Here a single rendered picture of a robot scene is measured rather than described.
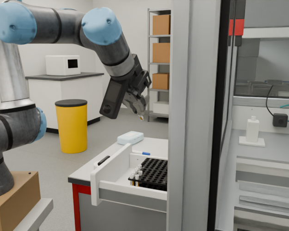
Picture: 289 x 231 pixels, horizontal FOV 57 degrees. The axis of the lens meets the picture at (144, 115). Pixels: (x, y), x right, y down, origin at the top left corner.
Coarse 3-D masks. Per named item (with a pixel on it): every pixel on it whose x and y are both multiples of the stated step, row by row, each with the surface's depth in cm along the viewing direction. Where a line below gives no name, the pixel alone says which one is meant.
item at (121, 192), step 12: (132, 156) 103; (144, 156) 101; (156, 156) 101; (132, 168) 104; (120, 180) 94; (108, 192) 81; (120, 192) 79; (132, 192) 78; (144, 192) 77; (156, 192) 75; (132, 204) 79; (144, 204) 77; (156, 204) 76
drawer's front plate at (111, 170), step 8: (128, 144) 104; (120, 152) 96; (128, 152) 103; (112, 160) 89; (120, 160) 96; (128, 160) 103; (96, 168) 82; (104, 168) 84; (112, 168) 90; (120, 168) 96; (128, 168) 104; (96, 176) 80; (104, 176) 85; (112, 176) 90; (120, 176) 97; (96, 184) 80; (96, 192) 80; (96, 200) 81
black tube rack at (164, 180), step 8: (152, 160) 96; (160, 160) 95; (144, 168) 89; (152, 168) 90; (160, 168) 89; (144, 176) 83; (152, 176) 84; (160, 176) 83; (144, 184) 85; (152, 184) 84; (160, 184) 79
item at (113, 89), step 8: (112, 80) 69; (128, 80) 69; (112, 88) 69; (120, 88) 68; (104, 96) 70; (112, 96) 69; (120, 96) 69; (104, 104) 70; (112, 104) 69; (120, 104) 70; (104, 112) 70; (112, 112) 69
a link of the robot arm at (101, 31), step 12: (96, 12) 56; (108, 12) 55; (84, 24) 55; (96, 24) 54; (108, 24) 54; (120, 24) 58; (84, 36) 58; (96, 36) 55; (108, 36) 55; (120, 36) 57; (96, 48) 58; (108, 48) 57; (120, 48) 59; (108, 60) 61; (120, 60) 61
